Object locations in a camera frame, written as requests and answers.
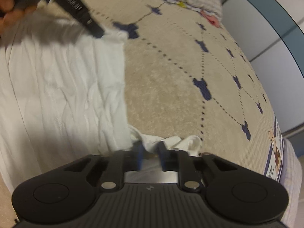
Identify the pink cloth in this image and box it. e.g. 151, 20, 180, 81
199, 9, 221, 28

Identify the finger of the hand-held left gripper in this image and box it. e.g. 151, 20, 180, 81
82, 17, 105, 39

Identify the purple plaid quilt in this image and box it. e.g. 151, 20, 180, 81
278, 138, 304, 228

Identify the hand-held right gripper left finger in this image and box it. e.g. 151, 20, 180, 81
63, 141, 145, 193

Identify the white and teal wardrobe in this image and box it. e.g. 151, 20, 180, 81
221, 0, 304, 136

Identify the beige patterned blanket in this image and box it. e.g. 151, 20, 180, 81
0, 0, 285, 228

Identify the person's left hand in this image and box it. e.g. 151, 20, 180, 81
0, 0, 37, 37

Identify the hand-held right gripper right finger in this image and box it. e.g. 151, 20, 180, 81
158, 141, 238, 192

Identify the white long-sleeve shirt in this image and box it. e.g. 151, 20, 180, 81
0, 0, 203, 195

